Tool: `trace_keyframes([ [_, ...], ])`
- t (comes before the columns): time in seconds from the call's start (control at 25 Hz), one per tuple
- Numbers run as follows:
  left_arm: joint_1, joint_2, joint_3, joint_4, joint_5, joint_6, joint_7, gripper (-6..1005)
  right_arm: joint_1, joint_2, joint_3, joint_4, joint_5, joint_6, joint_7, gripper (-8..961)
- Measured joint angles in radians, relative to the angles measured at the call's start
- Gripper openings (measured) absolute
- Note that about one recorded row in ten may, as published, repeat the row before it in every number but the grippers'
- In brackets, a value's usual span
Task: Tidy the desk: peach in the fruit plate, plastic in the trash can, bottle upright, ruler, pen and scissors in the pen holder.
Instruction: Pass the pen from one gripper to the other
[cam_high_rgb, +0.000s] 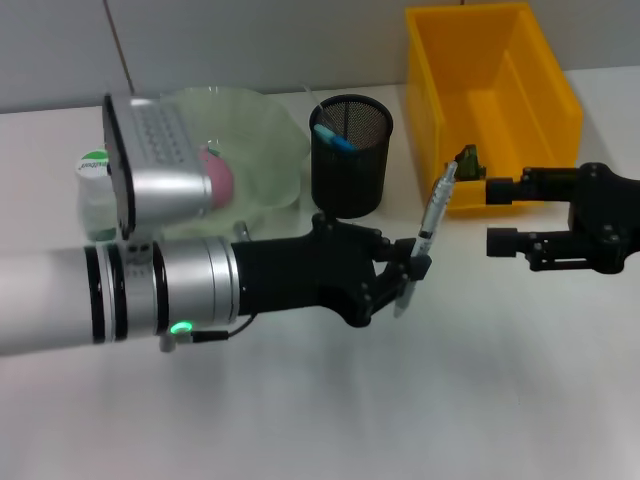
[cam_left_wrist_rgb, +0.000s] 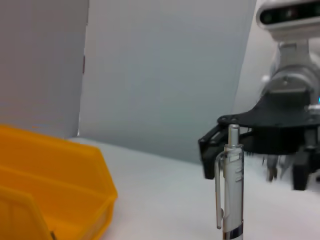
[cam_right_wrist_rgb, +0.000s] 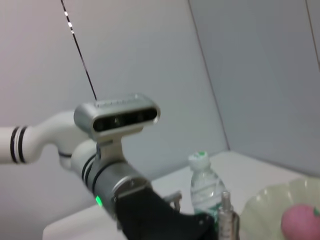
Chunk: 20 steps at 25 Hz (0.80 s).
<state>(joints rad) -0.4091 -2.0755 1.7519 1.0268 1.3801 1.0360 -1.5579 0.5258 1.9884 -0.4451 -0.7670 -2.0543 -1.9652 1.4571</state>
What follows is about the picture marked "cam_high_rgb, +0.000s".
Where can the clear green-label water bottle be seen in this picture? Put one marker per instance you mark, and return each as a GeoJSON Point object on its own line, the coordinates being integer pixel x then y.
{"type": "Point", "coordinates": [95, 200]}

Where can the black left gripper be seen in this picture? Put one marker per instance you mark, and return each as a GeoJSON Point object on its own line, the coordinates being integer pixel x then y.
{"type": "Point", "coordinates": [300, 270]}

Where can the green wavy glass fruit plate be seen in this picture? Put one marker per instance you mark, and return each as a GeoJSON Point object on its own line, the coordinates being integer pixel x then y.
{"type": "Point", "coordinates": [260, 150]}

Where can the black mesh pen holder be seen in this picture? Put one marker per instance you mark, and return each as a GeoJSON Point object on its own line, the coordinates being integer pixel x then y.
{"type": "Point", "coordinates": [345, 185]}

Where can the pink peach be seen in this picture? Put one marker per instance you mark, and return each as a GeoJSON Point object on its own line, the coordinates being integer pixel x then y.
{"type": "Point", "coordinates": [222, 180]}

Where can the grey pen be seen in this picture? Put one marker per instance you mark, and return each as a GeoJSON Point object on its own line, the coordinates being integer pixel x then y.
{"type": "Point", "coordinates": [435, 210]}

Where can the transparent plastic ruler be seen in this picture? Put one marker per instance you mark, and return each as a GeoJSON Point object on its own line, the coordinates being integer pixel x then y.
{"type": "Point", "coordinates": [312, 102]}

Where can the blue scissors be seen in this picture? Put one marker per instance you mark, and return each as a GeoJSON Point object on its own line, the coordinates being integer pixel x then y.
{"type": "Point", "coordinates": [340, 142]}

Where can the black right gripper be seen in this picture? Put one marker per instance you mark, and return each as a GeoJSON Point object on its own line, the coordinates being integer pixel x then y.
{"type": "Point", "coordinates": [610, 220]}

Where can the yellow plastic bin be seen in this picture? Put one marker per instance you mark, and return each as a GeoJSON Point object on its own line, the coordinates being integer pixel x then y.
{"type": "Point", "coordinates": [500, 100]}

